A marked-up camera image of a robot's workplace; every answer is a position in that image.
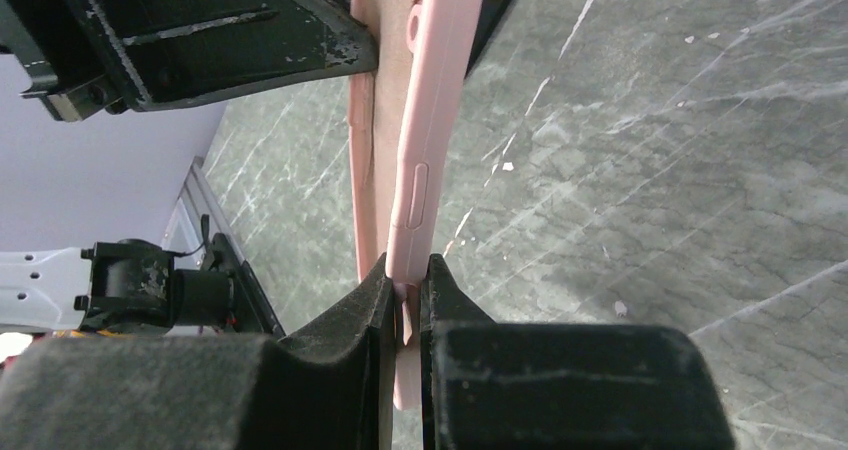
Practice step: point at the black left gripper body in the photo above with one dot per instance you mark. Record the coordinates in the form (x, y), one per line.
(67, 77)

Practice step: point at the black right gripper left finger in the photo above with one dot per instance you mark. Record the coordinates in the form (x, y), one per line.
(326, 386)

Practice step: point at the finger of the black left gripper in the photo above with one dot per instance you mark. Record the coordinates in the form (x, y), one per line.
(492, 13)
(154, 55)

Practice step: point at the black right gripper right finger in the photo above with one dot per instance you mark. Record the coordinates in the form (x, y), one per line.
(490, 385)

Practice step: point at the pink phone case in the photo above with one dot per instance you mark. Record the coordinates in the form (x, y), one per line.
(401, 116)

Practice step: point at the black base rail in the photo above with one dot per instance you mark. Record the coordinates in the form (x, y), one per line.
(249, 309)

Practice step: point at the aluminium frame rail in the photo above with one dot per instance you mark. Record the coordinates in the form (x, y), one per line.
(196, 198)

